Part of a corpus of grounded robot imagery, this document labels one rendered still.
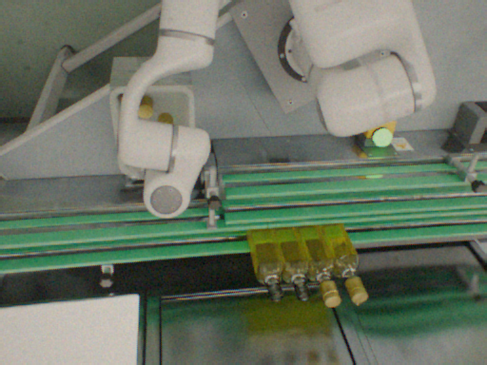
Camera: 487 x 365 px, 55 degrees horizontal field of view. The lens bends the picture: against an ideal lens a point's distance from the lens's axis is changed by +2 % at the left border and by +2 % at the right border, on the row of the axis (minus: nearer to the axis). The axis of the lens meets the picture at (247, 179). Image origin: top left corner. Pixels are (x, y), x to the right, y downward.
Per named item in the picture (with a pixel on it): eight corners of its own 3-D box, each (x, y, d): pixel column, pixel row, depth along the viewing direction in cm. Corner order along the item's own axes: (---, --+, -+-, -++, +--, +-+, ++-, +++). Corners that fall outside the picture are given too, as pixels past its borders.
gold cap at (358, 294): (343, 288, 101) (350, 304, 98) (345, 277, 99) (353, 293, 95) (359, 286, 102) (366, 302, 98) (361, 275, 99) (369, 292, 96)
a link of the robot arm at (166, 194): (151, 128, 68) (215, 137, 70) (152, 111, 78) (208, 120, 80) (140, 220, 73) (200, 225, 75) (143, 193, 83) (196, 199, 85)
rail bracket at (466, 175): (440, 161, 116) (470, 194, 105) (450, 136, 112) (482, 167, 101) (456, 160, 117) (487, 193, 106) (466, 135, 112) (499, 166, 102)
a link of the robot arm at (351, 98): (296, 62, 79) (317, 103, 66) (372, 31, 77) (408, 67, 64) (311, 110, 84) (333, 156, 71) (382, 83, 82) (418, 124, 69)
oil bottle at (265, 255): (243, 223, 117) (258, 290, 100) (244, 206, 114) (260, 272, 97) (264, 222, 118) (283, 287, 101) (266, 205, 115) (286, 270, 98)
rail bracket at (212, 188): (203, 207, 111) (207, 243, 101) (202, 148, 101) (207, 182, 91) (215, 206, 112) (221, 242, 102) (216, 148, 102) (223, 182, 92)
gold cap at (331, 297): (317, 291, 100) (322, 308, 97) (321, 279, 98) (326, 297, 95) (332, 291, 101) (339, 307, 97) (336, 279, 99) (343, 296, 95)
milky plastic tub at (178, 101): (122, 156, 114) (120, 177, 107) (110, 70, 101) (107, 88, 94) (193, 153, 117) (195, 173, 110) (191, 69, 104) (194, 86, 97)
